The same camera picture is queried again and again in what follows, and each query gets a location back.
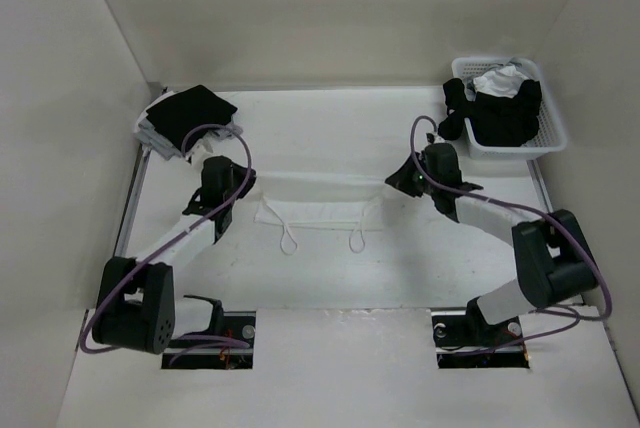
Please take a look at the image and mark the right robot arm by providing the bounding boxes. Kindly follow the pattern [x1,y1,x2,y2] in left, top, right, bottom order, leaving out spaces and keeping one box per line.
[385,143,600,346]

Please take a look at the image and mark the folded grey tank tops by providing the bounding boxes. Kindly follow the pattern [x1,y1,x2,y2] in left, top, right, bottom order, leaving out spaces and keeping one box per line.
[133,91,242,160]

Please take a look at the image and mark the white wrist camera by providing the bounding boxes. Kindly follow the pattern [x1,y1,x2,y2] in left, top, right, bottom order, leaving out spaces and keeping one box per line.
[185,139,214,168]
[426,132,445,145]

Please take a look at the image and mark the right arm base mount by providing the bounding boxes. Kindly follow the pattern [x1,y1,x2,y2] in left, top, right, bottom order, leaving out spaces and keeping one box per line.
[431,301,529,369]

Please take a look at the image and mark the black tank top hanging out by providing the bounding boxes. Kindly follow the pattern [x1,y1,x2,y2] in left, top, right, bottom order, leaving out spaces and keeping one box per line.
[438,78,472,141]

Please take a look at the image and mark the folded black tank top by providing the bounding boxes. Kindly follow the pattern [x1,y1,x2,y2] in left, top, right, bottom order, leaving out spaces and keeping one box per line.
[146,85,238,150]

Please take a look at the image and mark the left metal table rail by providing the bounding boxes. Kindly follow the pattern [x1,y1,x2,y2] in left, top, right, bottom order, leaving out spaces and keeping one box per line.
[106,136,149,261]

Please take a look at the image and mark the white plastic laundry basket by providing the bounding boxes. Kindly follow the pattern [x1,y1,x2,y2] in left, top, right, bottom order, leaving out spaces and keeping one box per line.
[451,56,568,162]

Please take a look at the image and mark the black garments in basket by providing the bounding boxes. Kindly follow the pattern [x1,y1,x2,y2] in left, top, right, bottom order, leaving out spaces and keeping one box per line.
[469,80,542,147]

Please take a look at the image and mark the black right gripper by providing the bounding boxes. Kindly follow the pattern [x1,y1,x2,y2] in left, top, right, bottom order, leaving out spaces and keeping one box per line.
[385,151,439,197]

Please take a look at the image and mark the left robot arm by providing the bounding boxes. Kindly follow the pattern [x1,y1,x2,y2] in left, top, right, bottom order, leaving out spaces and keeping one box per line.
[81,156,256,354]

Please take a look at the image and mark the right metal table rail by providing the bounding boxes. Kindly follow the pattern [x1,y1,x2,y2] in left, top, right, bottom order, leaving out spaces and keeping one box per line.
[527,160,554,212]

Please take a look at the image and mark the white tank top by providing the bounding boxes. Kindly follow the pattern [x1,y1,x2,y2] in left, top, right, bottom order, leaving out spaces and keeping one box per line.
[254,172,387,255]

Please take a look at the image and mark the white garment in basket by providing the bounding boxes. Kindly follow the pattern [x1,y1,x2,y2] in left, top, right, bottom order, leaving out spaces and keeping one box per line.
[472,65,529,98]

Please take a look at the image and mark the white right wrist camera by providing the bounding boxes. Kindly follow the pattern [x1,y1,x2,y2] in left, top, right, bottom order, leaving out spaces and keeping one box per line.
[426,132,445,145]

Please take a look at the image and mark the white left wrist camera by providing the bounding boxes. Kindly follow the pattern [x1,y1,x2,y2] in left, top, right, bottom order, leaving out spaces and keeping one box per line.
[185,139,214,168]

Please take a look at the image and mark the metal table rail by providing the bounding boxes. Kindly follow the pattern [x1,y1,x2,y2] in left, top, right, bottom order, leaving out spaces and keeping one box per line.
[106,136,149,261]
[527,160,554,212]

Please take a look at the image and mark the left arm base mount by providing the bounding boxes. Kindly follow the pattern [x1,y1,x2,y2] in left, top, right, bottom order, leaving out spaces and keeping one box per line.
[161,296,257,371]

